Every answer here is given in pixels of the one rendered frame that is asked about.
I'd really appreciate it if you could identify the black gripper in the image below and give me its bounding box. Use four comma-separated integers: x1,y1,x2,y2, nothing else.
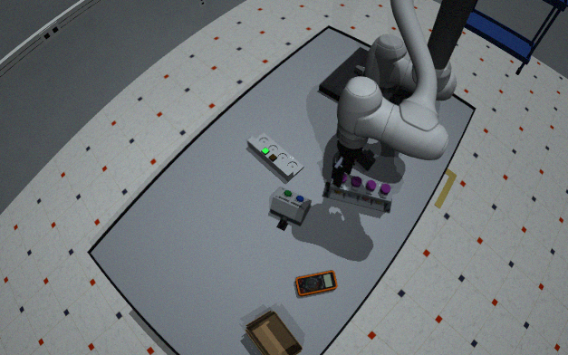
332,140,363,187

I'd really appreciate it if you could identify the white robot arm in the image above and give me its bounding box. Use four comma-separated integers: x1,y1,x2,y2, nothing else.
336,0,476,160

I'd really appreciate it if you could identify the orange digital multimeter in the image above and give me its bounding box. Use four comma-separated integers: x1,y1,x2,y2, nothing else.
295,271,338,296

